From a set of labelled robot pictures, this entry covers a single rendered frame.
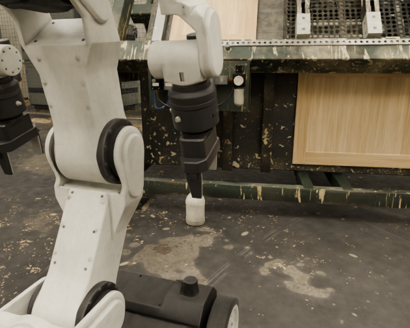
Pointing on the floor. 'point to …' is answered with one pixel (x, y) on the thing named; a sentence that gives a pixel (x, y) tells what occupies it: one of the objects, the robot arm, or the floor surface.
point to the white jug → (194, 211)
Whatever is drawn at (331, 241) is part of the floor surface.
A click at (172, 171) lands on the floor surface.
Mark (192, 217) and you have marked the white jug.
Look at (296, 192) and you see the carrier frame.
